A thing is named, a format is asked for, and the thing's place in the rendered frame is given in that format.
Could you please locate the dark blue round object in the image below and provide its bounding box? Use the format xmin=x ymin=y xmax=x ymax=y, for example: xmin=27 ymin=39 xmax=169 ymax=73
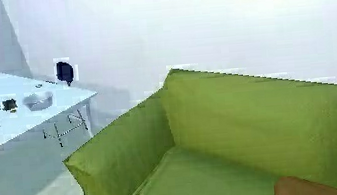
xmin=54 ymin=60 xmax=76 ymax=87

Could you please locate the small dark green object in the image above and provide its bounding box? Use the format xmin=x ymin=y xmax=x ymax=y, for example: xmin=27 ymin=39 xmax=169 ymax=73
xmin=0 ymin=97 xmax=19 ymax=114

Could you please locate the green sofa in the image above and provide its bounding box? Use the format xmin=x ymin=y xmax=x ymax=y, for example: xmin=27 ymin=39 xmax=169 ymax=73
xmin=56 ymin=55 xmax=337 ymax=195

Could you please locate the grey bowl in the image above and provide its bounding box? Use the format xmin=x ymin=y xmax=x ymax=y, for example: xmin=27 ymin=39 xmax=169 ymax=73
xmin=21 ymin=91 xmax=55 ymax=113

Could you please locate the white table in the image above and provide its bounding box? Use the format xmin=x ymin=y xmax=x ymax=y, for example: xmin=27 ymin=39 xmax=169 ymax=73
xmin=0 ymin=64 xmax=106 ymax=195

